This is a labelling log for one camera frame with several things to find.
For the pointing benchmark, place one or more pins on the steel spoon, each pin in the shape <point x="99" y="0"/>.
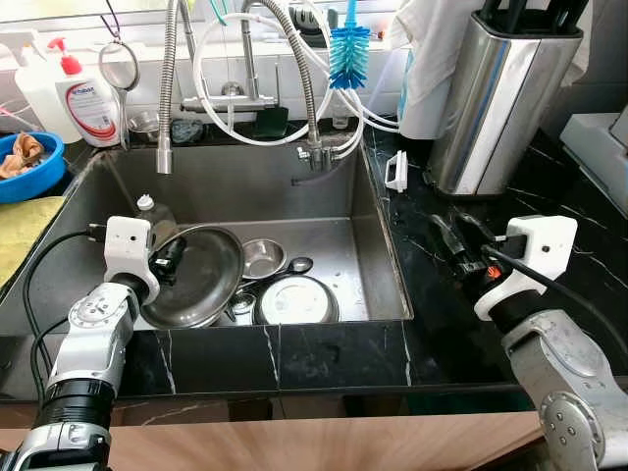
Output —
<point x="301" y="265"/>

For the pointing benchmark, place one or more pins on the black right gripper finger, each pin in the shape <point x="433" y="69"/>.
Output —
<point x="446" y="237"/>
<point x="478" y="231"/>

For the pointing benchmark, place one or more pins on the small white plastic clip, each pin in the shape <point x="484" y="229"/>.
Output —
<point x="395" y="172"/>

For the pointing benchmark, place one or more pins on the dark green sponge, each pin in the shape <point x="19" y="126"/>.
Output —
<point x="273" y="123"/>

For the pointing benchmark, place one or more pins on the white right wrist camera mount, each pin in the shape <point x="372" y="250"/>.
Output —
<point x="540" y="245"/>

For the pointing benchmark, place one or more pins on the white cloth with blue print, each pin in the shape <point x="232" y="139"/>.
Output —
<point x="437" y="59"/>

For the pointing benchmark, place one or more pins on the clear plastic bottle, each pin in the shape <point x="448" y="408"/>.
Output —
<point x="157" y="218"/>

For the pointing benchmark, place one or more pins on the blue bottle brush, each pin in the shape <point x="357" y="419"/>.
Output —
<point x="349" y="59"/>

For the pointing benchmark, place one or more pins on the white washing machine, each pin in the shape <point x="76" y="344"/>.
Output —
<point x="599" y="147"/>

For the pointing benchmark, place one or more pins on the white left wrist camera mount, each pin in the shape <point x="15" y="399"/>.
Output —
<point x="128" y="245"/>

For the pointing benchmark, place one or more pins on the steel mixer tap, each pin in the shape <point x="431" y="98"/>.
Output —
<point x="250" y="59"/>

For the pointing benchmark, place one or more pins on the small steel cup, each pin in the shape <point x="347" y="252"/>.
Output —
<point x="144" y="123"/>

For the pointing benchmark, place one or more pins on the yellow cloth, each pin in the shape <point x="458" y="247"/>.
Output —
<point x="20" y="240"/>

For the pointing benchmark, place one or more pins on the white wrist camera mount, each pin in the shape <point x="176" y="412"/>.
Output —
<point x="540" y="245"/>
<point x="128" y="245"/>

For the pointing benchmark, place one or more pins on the blue plastic bowl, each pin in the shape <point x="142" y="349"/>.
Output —
<point x="47" y="184"/>

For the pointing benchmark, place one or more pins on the round flat steel dish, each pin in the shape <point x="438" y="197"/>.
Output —
<point x="294" y="302"/>

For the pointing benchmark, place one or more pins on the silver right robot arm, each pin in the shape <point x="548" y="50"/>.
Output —
<point x="554" y="373"/>

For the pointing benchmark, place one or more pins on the brown food scraps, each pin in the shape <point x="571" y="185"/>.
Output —
<point x="22" y="157"/>

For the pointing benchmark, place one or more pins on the grey scouring pad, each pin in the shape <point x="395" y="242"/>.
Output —
<point x="186" y="131"/>

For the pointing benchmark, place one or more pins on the white soap bottle red pump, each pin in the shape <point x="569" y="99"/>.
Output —
<point x="90" y="108"/>

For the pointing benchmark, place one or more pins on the stainless steel knife block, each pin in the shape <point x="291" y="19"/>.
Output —
<point x="491" y="108"/>

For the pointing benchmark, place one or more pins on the small steel mesh strainer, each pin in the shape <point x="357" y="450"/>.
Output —
<point x="119" y="67"/>

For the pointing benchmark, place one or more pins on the stainless steel sink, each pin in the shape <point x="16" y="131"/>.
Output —
<point x="245" y="186"/>

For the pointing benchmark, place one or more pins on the small stainless steel bowl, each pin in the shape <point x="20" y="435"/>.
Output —
<point x="265" y="257"/>

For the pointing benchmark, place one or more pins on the wooden cabinet door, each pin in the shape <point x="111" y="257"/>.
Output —
<point x="294" y="446"/>

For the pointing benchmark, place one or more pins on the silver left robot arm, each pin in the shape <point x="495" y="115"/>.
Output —
<point x="93" y="334"/>

